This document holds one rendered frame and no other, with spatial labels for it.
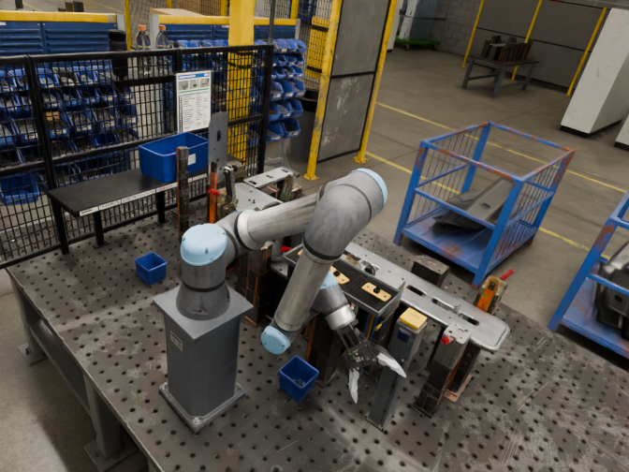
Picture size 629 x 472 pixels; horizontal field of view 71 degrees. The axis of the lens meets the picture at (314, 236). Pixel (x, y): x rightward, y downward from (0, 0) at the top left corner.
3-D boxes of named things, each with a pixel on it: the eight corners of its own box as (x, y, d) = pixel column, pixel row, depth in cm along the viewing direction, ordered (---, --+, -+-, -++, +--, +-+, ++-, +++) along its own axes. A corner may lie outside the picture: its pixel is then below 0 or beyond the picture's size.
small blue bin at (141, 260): (168, 278, 195) (168, 261, 190) (149, 287, 188) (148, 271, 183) (153, 267, 200) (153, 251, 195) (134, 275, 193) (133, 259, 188)
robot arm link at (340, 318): (327, 316, 124) (352, 302, 123) (334, 330, 124) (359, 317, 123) (323, 318, 117) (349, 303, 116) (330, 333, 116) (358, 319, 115)
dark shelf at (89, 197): (244, 166, 235) (244, 160, 233) (75, 218, 171) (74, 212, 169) (216, 152, 245) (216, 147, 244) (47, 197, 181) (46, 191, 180)
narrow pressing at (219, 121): (226, 178, 219) (228, 110, 201) (208, 184, 211) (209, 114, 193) (226, 178, 219) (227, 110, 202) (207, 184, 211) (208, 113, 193)
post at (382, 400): (393, 418, 150) (429, 322, 127) (382, 433, 144) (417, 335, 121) (374, 405, 153) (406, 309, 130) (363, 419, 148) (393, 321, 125)
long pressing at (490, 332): (514, 323, 156) (516, 320, 155) (493, 358, 140) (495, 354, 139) (241, 182, 221) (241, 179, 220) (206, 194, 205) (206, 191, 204)
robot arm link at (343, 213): (358, 223, 85) (285, 366, 114) (377, 202, 94) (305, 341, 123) (309, 192, 88) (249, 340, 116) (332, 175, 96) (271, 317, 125)
